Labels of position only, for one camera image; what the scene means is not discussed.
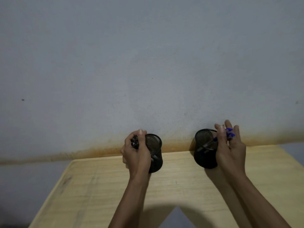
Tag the person's right hand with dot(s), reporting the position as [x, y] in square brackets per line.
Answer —
[231, 159]

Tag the person's left hand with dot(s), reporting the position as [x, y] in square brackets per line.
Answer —
[139, 161]

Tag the person's right thumb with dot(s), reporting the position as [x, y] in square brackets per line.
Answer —
[220, 136]

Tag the person's left thumb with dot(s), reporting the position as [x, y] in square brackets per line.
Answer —
[141, 140]

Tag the person's right middle finger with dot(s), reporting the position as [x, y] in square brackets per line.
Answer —
[236, 132]

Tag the bunch of black pens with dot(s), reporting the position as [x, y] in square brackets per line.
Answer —
[135, 142]

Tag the blue capped pen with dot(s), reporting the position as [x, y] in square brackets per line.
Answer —
[229, 130]
[230, 135]

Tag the person's left forearm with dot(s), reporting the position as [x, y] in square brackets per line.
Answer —
[129, 201]

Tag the person's right forearm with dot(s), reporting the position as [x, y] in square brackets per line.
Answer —
[254, 201]

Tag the black mesh pen cup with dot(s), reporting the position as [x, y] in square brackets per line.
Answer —
[155, 149]
[205, 149]

